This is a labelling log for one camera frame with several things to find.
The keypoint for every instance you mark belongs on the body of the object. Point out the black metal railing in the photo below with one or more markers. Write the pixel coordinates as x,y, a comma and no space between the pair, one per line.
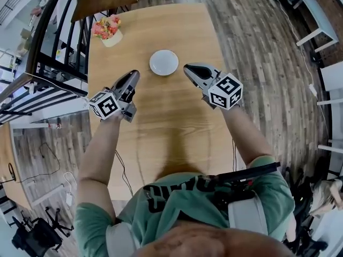
34,44

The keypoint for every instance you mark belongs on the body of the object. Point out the black office chair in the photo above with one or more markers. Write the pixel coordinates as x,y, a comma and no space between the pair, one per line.
302,205
37,237

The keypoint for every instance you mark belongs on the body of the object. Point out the person's left forearm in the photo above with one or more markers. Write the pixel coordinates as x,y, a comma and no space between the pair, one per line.
99,149

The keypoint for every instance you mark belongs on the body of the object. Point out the pink flowers in white pot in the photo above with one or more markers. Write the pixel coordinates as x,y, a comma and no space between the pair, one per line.
107,29

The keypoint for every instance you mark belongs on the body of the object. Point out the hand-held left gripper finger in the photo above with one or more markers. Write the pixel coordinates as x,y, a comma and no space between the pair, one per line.
131,83
120,82

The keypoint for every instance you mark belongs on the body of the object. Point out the person's right forearm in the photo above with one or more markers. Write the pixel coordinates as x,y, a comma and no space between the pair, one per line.
246,135

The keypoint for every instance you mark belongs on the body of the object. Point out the person's green t-shirt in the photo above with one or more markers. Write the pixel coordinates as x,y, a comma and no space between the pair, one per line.
276,197

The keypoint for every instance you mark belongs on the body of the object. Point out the white round plate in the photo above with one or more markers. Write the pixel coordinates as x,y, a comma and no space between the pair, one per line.
164,62

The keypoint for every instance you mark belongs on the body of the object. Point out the black chest rig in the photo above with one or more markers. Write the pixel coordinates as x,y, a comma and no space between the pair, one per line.
252,171

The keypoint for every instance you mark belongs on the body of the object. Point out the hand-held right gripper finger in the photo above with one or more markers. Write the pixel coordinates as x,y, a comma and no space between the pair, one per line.
211,69
199,82

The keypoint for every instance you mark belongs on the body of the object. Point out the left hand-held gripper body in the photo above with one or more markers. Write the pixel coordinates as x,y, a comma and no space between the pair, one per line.
105,106

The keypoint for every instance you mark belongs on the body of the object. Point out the person's chin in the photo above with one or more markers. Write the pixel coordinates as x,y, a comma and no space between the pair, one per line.
214,242

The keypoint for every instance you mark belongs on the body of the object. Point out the white power strip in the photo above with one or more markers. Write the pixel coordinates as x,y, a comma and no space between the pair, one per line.
313,89

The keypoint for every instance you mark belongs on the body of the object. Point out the wooden table white legs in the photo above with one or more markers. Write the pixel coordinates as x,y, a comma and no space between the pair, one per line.
166,111

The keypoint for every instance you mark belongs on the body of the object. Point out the plastic bottle red cap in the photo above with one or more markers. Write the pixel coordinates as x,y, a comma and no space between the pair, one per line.
55,126

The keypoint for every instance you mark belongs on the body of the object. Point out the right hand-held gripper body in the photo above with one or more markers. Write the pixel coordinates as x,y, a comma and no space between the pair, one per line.
225,90

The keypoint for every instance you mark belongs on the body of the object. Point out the light wooden desk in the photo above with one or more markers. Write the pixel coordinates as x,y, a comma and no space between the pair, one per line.
18,191

